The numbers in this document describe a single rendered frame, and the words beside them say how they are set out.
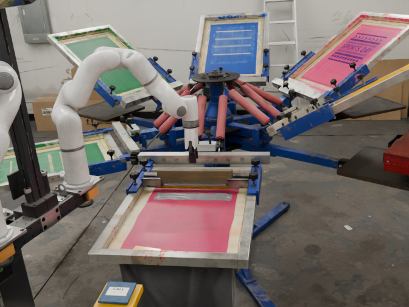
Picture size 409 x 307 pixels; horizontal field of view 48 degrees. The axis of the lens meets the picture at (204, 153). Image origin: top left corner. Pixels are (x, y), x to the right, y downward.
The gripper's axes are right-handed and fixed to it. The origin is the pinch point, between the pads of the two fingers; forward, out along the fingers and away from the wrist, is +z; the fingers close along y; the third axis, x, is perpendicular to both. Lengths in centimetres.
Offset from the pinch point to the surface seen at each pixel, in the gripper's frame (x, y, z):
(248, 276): 19, -53, 105
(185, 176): -4.2, 1.1, 9.2
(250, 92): 23, -77, -10
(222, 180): 12.9, 1.5, 11.3
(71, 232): -128, -113, 111
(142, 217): -19.6, 26.0, 16.9
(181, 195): -5.6, 7.6, 16.1
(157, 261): -5, 59, 16
